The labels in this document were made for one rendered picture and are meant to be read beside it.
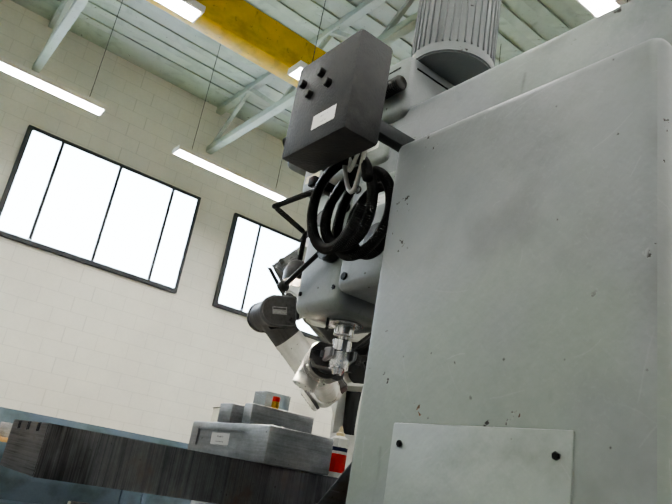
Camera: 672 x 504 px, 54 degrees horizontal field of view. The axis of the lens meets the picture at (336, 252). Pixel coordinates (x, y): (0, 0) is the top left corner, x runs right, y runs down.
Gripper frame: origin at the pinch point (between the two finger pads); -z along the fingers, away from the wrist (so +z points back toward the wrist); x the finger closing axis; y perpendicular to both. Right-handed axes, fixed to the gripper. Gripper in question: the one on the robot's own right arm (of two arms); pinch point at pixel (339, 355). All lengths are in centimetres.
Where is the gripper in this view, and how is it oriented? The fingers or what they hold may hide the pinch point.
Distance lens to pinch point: 154.5
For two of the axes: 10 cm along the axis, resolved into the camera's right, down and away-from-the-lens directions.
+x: 9.4, 2.5, 2.2
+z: -2.9, 2.7, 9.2
